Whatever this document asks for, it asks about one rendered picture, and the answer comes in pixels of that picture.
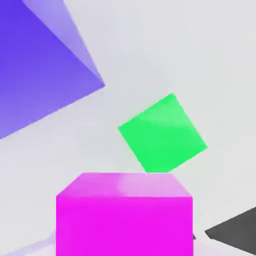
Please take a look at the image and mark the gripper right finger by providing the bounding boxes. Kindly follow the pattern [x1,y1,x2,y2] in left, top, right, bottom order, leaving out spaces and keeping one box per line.
[192,233,235,256]

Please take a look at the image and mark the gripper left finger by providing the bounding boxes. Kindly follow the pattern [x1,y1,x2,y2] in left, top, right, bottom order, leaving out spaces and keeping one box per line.
[3,229,57,256]

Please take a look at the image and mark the small magenta cube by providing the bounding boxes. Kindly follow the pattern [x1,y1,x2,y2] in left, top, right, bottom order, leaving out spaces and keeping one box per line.
[55,172,194,256]

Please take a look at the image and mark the small green cube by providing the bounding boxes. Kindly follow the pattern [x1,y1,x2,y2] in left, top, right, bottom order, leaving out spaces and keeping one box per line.
[117,92,208,174]

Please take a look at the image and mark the large purple box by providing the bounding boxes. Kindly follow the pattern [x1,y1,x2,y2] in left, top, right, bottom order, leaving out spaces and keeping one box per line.
[0,0,106,140]

